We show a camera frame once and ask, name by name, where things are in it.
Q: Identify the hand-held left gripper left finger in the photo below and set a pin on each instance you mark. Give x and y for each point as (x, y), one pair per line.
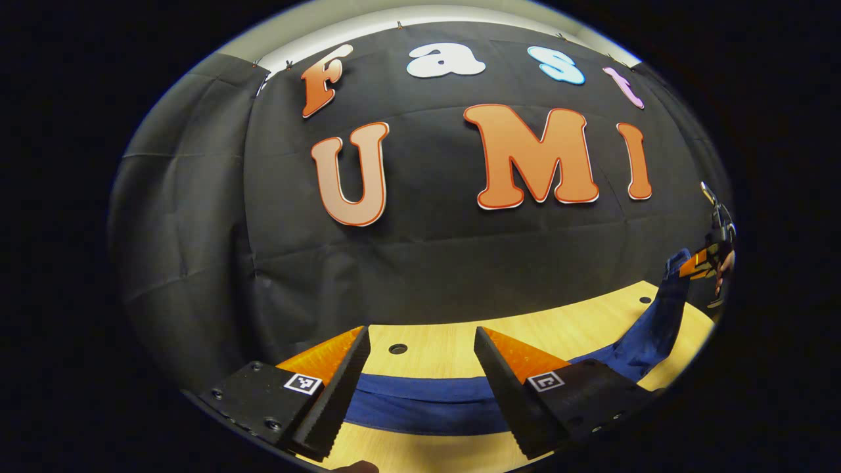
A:
(335, 407)

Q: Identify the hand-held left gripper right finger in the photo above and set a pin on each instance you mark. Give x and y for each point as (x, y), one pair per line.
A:
(512, 407)

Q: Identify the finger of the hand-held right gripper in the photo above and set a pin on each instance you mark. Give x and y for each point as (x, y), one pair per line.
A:
(695, 260)
(704, 272)

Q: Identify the blue denim jeans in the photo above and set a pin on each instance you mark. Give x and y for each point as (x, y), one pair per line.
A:
(427, 404)

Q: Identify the black backdrop cloth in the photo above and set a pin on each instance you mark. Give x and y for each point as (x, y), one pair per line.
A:
(427, 263)

